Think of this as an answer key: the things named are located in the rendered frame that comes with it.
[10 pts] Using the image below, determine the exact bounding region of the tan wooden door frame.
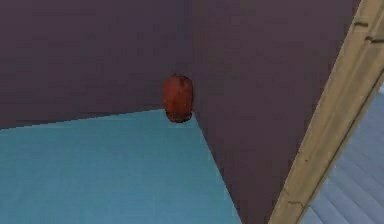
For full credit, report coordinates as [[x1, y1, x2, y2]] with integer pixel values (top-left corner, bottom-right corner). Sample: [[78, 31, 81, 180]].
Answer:
[[268, 0, 384, 224]]

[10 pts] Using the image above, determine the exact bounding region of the red-brown oval ball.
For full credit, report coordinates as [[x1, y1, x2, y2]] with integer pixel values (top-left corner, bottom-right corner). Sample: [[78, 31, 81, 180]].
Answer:
[[162, 73, 194, 124]]

